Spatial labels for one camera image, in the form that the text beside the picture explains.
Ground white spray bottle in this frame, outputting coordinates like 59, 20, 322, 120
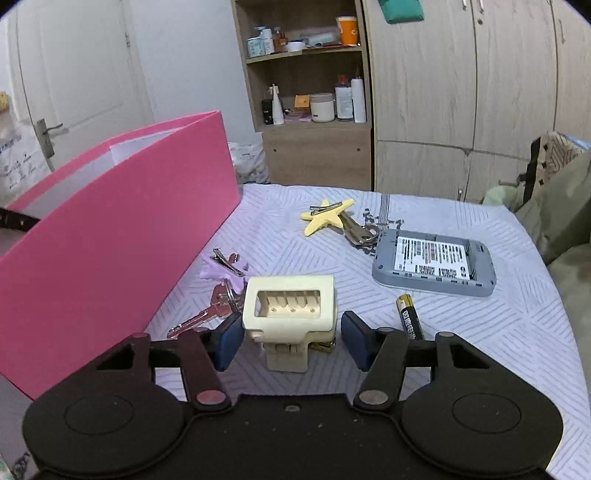
270, 84, 284, 125

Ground cream plastic device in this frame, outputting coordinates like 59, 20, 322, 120
242, 274, 337, 374

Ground teal pouch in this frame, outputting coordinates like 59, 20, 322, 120
376, 0, 426, 24

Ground orange paper cup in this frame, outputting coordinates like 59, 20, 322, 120
335, 15, 358, 47

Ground black and gold battery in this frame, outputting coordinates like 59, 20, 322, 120
396, 294, 424, 341

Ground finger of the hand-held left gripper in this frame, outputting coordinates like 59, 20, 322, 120
0, 207, 40, 232

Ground pink cardboard box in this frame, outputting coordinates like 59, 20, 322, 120
0, 111, 242, 401

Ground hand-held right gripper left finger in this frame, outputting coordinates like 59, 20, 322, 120
95, 314, 245, 411

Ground purple star hair clip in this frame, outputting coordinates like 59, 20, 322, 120
199, 249, 250, 294

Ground white printed plastic bag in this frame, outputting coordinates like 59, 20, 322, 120
0, 115, 56, 204

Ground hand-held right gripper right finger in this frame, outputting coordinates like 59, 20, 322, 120
341, 311, 490, 411

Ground grey router back cover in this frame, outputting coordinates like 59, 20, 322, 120
372, 229, 497, 298

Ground patterned tote bag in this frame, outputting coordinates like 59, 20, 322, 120
517, 131, 591, 204

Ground olive puffer jacket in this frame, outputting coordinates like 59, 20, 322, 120
482, 152, 591, 365

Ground white bottle with dark cap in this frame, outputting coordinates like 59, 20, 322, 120
335, 75, 354, 121

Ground yellow star hair clip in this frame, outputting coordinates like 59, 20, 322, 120
300, 198, 356, 238

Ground blue and white boxes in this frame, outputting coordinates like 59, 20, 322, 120
246, 27, 275, 58

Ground wooden shelf unit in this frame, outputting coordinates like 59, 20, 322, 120
230, 0, 375, 191

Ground white striped tablecloth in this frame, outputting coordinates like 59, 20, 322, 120
83, 182, 583, 480

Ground silver keys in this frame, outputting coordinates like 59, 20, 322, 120
166, 279, 245, 340

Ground white door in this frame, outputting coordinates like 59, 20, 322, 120
0, 0, 155, 204

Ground white parcel bags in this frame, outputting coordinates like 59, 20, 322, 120
228, 142, 271, 185

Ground metal door handle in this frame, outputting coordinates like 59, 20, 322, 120
34, 119, 63, 160

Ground white jar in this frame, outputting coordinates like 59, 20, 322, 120
309, 92, 335, 123

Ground light wood wardrobe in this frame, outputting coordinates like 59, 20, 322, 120
362, 0, 591, 217

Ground tall white bottle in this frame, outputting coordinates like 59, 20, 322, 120
351, 78, 368, 124

